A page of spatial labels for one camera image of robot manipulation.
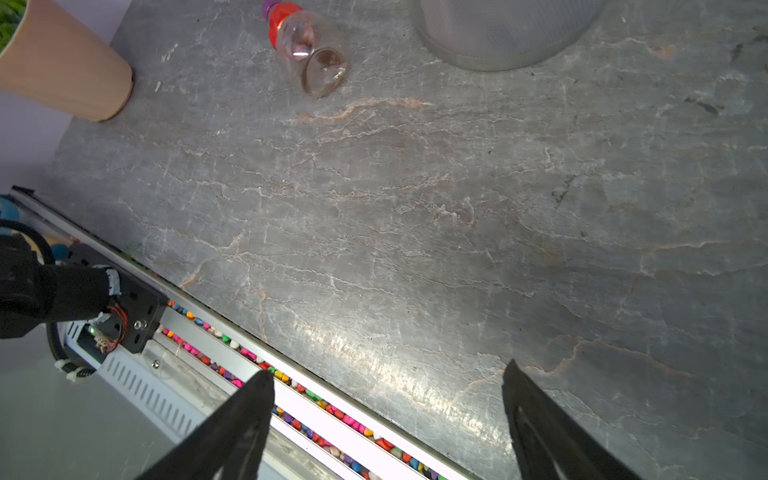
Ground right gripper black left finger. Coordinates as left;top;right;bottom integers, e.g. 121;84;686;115
140;371;275;479

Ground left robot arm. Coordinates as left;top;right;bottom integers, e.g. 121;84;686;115
1;219;168;381

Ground potted green plant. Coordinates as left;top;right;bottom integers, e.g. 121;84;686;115
1;1;134;122

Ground grey mesh waste bin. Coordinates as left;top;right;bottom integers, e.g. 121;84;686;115
408;0;606;72

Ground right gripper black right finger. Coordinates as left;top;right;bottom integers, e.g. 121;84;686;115
502;361;639;480

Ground small red label purple cap bottle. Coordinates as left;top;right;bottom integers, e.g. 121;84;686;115
262;1;350;98

